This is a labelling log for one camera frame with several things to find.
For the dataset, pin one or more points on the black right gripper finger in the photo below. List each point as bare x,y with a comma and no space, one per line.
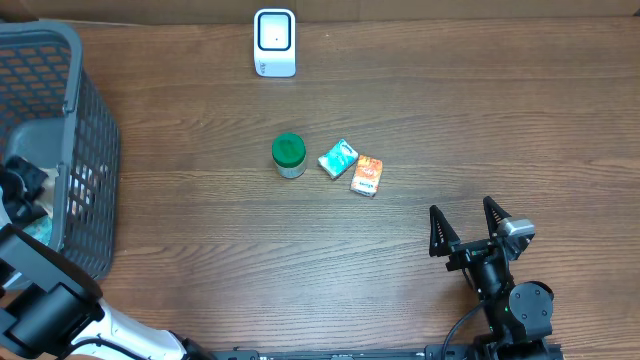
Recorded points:
443,238
495,216

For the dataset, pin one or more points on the green lid jar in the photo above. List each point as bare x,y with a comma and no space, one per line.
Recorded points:
289,154

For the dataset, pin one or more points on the brown snack bag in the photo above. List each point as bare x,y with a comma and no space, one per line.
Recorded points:
46,199

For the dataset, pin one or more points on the large teal wipes pack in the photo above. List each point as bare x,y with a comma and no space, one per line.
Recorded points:
40,229

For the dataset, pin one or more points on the grey plastic basket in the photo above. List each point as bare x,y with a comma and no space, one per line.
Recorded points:
53,116

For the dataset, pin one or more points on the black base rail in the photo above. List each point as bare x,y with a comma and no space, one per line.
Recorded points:
350,355

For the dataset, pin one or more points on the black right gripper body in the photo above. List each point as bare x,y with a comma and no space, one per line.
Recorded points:
489,278

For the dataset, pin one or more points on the small teal tissue pack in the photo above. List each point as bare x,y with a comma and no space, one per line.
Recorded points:
338,159

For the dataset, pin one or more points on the orange tissue pack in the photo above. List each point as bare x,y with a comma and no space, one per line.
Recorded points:
367,176

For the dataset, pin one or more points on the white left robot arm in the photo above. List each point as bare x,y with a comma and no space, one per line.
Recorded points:
62,312

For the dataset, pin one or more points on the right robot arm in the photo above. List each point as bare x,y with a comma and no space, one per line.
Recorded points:
518,315

